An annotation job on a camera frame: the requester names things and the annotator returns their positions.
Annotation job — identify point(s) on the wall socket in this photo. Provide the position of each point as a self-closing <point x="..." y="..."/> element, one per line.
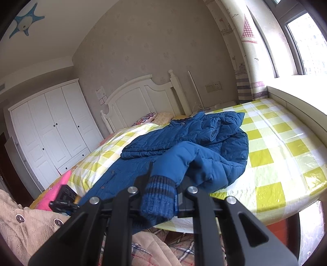
<point x="213" y="87"/>

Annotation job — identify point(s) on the window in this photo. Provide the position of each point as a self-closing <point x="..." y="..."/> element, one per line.
<point x="306" y="43"/>

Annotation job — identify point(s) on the paper wall notice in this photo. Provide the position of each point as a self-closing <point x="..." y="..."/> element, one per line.
<point x="100" y="92"/>

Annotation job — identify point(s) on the wall switch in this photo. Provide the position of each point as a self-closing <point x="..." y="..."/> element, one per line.
<point x="103" y="100"/>

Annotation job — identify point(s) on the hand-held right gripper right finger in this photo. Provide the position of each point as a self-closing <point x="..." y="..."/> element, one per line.
<point x="189" y="202"/>

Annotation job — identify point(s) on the beige pillow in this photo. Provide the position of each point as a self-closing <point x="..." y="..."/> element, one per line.
<point x="163" y="117"/>

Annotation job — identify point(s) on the pink yellow quilt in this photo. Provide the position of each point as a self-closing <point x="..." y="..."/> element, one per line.
<point x="56" y="186"/>

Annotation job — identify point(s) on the blue quilted jacket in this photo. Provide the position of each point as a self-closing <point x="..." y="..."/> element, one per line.
<point x="204" y="158"/>

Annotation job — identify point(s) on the white bed headboard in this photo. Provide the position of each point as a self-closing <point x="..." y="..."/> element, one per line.
<point x="132" y="102"/>

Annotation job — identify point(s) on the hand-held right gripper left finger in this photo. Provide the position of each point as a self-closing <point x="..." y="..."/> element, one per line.
<point x="143" y="184"/>

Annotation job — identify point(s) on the printed beige curtain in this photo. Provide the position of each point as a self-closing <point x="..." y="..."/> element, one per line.
<point x="245" y="51"/>

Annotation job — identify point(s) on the white wardrobe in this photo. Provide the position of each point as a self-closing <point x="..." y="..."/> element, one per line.
<point x="51" y="133"/>

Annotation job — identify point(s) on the colourful print pillow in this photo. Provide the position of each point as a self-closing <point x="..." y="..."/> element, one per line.
<point x="144" y="119"/>

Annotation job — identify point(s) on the white pole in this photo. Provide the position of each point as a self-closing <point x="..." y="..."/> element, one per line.
<point x="195" y="89"/>

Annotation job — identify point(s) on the blue star ceiling lamp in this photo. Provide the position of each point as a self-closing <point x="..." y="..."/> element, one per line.
<point x="25" y="24"/>

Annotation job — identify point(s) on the dark wooden door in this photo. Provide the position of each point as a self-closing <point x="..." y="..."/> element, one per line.
<point x="18" y="184"/>

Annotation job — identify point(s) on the person's beige fleece robe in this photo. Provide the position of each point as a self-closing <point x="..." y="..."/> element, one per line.
<point x="25" y="230"/>

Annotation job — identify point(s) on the yellow checked bed sheet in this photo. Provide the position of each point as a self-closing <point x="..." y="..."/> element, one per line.
<point x="270" y="143"/>

